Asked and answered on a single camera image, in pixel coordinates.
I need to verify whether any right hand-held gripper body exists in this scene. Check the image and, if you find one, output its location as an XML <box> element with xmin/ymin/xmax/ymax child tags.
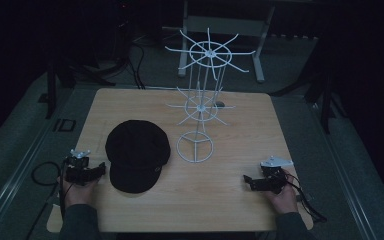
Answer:
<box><xmin>259</xmin><ymin>155</ymin><xmax>295</xmax><ymax>195</ymax></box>

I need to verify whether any black floor cable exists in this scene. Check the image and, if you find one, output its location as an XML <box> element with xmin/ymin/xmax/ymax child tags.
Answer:
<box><xmin>125</xmin><ymin>39</ymin><xmax>147</xmax><ymax>90</ymax></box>

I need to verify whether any black cap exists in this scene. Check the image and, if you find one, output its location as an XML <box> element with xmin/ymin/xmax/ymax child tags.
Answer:
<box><xmin>104</xmin><ymin>119</ymin><xmax>172</xmax><ymax>194</ymax></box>

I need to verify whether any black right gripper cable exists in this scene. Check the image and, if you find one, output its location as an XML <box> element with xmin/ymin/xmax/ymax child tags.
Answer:
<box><xmin>284</xmin><ymin>171</ymin><xmax>328</xmax><ymax>224</ymax></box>

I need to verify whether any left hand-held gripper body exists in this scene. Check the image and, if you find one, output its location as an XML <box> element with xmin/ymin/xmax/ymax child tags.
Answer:
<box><xmin>63</xmin><ymin>148</ymin><xmax>94</xmax><ymax>186</ymax></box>

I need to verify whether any person's right hand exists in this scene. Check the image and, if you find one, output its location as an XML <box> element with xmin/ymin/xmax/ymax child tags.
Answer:
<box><xmin>265</xmin><ymin>168</ymin><xmax>300</xmax><ymax>215</ymax></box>

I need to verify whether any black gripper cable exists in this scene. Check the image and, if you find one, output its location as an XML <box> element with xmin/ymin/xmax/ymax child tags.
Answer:
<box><xmin>284</xmin><ymin>171</ymin><xmax>328</xmax><ymax>224</ymax></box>
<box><xmin>31</xmin><ymin>156</ymin><xmax>68</xmax><ymax>221</ymax></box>

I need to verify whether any white metal table frame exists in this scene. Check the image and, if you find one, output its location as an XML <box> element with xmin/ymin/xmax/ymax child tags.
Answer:
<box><xmin>177</xmin><ymin>0</ymin><xmax>277</xmax><ymax>84</ymax></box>

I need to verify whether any black metal stand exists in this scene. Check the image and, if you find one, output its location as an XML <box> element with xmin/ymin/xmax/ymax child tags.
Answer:
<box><xmin>38</xmin><ymin>59</ymin><xmax>117</xmax><ymax>120</ymax></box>
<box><xmin>273</xmin><ymin>68</ymin><xmax>349</xmax><ymax>135</ymax></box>

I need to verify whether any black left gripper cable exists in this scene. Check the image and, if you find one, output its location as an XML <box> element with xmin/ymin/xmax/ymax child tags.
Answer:
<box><xmin>31</xmin><ymin>156</ymin><xmax>68</xmax><ymax>221</ymax></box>

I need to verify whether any person's left hand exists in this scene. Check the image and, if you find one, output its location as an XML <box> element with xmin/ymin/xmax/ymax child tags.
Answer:
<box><xmin>59</xmin><ymin>175</ymin><xmax>102</xmax><ymax>208</ymax></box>

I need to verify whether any white wire hat rack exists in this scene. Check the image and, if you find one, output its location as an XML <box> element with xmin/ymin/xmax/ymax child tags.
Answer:
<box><xmin>164</xmin><ymin>27</ymin><xmax>257</xmax><ymax>164</ymax></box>

